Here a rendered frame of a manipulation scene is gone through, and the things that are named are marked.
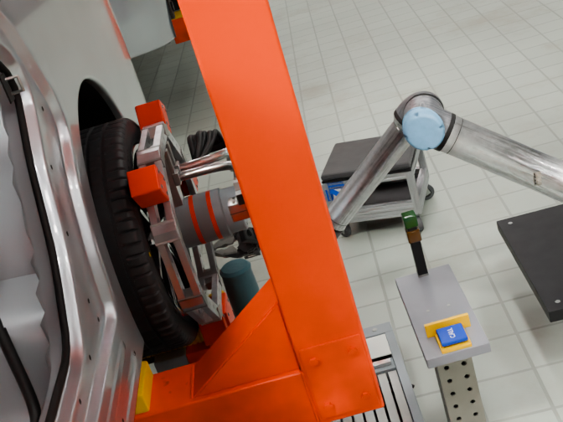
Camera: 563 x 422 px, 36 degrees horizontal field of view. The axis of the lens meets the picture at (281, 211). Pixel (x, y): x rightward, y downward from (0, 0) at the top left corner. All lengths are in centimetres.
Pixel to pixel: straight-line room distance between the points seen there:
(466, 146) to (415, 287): 44
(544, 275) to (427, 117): 68
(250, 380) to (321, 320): 23
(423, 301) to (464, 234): 122
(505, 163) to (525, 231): 58
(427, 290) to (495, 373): 49
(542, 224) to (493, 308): 37
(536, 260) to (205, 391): 130
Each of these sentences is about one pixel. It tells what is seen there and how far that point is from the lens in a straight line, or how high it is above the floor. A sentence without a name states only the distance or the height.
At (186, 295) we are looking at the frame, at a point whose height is 77.
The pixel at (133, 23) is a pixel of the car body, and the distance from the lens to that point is 484.
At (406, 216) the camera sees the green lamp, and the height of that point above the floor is 66.
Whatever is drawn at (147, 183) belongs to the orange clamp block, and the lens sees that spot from 211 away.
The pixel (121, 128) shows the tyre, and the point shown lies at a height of 117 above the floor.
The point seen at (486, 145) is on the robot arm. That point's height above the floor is 81.
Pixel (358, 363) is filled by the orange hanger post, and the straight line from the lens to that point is 199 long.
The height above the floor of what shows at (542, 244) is 30.
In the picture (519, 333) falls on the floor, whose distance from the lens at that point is 309.
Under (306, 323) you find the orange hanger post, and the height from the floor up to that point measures 80.
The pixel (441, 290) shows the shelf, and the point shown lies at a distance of 255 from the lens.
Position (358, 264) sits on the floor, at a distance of 368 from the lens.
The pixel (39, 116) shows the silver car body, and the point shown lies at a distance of 196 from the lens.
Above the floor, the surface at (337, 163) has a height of 34.
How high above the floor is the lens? 184
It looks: 25 degrees down
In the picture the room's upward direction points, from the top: 17 degrees counter-clockwise
